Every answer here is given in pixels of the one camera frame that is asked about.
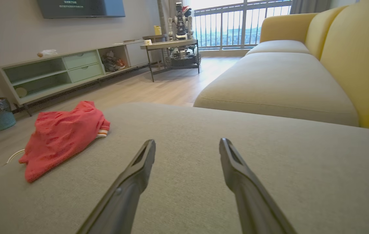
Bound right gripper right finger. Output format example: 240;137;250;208
219;138;298;234

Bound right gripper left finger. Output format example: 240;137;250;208
76;139;156;234

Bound red basketball jersey white sleeves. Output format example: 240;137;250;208
18;100;111;184

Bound grey couch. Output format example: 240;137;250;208
0;102;369;234

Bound long beige sofa seat cushion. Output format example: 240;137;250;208
193;52;359;127

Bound cluttered items in cabinet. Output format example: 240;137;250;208
101;50;127;72

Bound pale low TV cabinet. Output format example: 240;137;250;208
0;39;150;108

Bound short beige sofa seat cushion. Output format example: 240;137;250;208
246;39;312;56

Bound dark wooden side table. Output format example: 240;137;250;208
142;34;169;63

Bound clear plastic bag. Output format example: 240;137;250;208
37;49;58;58

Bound large yellow sofa back cushion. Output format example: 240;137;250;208
320;0;369;133

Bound narrow yellow sofa back cushion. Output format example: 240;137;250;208
304;6;348;61

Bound white grey wheeled robot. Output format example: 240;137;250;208
166;2;202;69

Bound grey balcony railing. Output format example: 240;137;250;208
192;0;293;50

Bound white cable on floor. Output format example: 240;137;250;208
4;149;26;165

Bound wall mounted television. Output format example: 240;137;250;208
36;0;126;19

